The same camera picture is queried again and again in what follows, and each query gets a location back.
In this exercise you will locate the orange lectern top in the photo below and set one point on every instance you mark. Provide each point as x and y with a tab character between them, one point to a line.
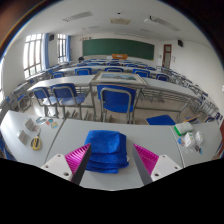
119	56

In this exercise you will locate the green and white box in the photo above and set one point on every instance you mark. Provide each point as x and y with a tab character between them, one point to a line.
183	128

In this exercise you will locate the ceiling air conditioner unit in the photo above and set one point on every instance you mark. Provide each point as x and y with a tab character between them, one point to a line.
120	21

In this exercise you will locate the group of blue chairs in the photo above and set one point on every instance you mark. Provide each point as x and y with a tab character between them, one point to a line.
82	71

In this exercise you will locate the blue window curtain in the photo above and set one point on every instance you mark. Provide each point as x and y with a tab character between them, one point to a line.
68	48
46	50

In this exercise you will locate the blue classroom chair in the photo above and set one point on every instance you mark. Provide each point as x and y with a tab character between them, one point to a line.
116	100
41	93
65	91

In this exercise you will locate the group of ceiling lights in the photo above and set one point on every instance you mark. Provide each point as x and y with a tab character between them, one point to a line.
163	22

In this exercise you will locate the white-framed classroom window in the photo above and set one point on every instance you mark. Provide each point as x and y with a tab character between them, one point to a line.
61	48
32	55

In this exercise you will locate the framed landscape picture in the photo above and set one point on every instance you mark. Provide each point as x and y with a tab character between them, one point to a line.
118	77

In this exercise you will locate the small colourful sticker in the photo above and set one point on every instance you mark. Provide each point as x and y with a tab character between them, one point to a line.
54	125
49	122
40	120

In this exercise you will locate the small white box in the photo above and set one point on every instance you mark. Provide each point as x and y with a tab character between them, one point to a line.
189	140

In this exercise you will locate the green blackboard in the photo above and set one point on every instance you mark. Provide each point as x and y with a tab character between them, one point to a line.
118	48

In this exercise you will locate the blue terry towel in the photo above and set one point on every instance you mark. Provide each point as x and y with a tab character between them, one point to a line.
103	141

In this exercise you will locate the brown classroom door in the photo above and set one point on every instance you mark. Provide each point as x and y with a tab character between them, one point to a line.
167	56

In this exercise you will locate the grey classroom desk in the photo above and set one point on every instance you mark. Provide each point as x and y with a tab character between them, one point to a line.
73	80
166	87

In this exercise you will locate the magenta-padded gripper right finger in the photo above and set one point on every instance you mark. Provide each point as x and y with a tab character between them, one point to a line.
163	165

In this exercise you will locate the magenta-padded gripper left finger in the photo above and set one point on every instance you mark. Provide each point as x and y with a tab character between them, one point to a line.
56	165

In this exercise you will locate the black wall speaker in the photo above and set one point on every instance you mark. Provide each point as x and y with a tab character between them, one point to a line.
180	43
51	37

